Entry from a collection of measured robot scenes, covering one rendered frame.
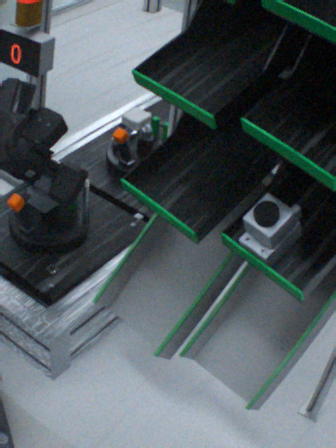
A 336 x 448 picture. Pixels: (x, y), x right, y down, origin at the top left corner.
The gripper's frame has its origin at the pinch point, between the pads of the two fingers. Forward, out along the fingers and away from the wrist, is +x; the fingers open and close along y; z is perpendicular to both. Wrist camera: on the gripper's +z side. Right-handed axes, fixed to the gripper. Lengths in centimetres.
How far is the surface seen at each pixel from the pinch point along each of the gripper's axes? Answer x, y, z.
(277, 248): -15.2, -42.4, 5.7
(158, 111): 37.8, 9.2, 20.5
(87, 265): 5.2, -11.0, -9.8
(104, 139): 26.0, 10.1, 9.7
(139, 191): -15.1, -23.5, 3.9
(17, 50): -2.7, 18.5, 15.9
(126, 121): 30.5, 10.5, 15.0
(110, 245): 9.7, -10.6, -5.7
